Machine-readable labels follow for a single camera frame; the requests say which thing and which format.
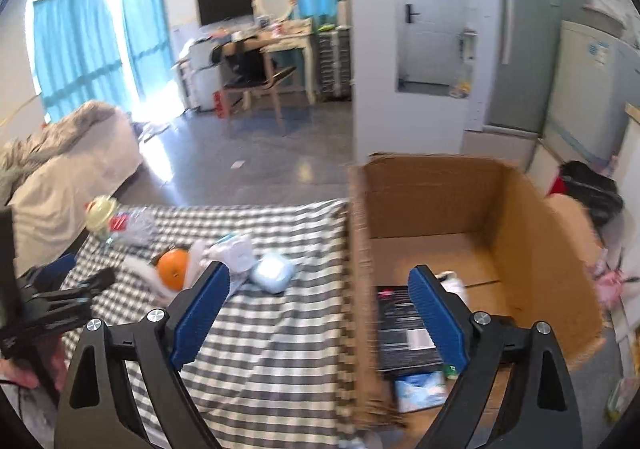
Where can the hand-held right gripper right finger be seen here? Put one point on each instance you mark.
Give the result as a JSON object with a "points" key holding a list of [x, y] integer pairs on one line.
{"points": [[437, 319]]}

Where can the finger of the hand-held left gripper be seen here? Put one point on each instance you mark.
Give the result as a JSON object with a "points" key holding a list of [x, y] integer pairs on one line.
{"points": [[62, 268], [75, 291]]}

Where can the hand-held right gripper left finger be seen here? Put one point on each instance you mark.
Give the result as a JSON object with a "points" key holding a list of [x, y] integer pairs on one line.
{"points": [[200, 314]]}

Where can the black box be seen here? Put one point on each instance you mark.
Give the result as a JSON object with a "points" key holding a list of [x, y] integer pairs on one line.
{"points": [[400, 324]]}

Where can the white tape roll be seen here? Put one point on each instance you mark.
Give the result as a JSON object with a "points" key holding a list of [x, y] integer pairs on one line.
{"points": [[454, 283]]}

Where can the orange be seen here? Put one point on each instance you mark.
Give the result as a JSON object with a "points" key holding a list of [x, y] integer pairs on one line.
{"points": [[172, 270]]}

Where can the white tissue packet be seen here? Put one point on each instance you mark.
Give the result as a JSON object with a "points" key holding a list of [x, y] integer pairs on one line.
{"points": [[235, 251]]}

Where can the blue tissue packet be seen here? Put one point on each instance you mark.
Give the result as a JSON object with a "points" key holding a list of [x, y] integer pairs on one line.
{"points": [[420, 390]]}

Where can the light blue round case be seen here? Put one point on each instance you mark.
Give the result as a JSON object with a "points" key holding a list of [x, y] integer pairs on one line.
{"points": [[272, 274]]}

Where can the clear plastic bottle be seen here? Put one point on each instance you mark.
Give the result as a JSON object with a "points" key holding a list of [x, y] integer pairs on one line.
{"points": [[135, 225]]}

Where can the brown cardboard box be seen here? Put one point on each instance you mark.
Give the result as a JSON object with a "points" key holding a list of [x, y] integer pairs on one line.
{"points": [[540, 249]]}

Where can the person's left hand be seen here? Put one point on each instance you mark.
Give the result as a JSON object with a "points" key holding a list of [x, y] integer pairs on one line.
{"points": [[55, 359]]}

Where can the glass jar with yellow lid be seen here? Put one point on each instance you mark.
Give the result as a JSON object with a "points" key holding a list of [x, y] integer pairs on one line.
{"points": [[100, 213]]}

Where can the bed with white sheet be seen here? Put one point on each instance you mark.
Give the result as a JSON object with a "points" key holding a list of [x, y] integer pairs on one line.
{"points": [[65, 189]]}

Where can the grey checked tablecloth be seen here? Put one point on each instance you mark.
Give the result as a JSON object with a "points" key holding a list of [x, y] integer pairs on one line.
{"points": [[280, 354]]}

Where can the grey patterned blanket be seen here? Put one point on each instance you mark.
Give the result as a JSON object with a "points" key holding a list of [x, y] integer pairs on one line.
{"points": [[55, 134]]}

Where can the black cloth bag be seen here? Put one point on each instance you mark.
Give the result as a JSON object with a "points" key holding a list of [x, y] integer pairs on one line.
{"points": [[590, 189]]}

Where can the red box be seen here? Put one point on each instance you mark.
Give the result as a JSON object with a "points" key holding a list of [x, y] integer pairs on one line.
{"points": [[221, 105]]}

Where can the wide teal window curtain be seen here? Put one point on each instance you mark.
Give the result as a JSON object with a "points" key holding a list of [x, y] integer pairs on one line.
{"points": [[75, 49]]}

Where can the white mini fridge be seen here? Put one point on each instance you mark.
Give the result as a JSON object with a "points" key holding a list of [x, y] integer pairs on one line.
{"points": [[205, 79]]}

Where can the wooden chair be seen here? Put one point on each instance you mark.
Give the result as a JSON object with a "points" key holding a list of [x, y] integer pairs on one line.
{"points": [[260, 86]]}

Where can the narrow teal window curtain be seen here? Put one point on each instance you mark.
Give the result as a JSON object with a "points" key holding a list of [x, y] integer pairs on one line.
{"points": [[147, 29]]}

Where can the white washing machine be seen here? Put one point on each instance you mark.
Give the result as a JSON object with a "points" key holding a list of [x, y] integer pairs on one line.
{"points": [[585, 94]]}

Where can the grey drawer cabinet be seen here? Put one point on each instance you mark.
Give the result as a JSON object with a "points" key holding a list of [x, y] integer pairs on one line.
{"points": [[334, 64]]}

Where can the white dressing table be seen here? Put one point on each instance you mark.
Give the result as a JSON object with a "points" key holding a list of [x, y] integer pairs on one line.
{"points": [[290, 36]]}

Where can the white door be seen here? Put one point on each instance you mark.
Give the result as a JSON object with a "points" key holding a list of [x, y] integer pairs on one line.
{"points": [[430, 14]]}

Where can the grey sliding door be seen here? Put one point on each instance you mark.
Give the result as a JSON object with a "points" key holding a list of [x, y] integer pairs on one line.
{"points": [[535, 29]]}

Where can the black television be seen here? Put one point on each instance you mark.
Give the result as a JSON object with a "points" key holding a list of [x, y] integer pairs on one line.
{"points": [[225, 1]]}

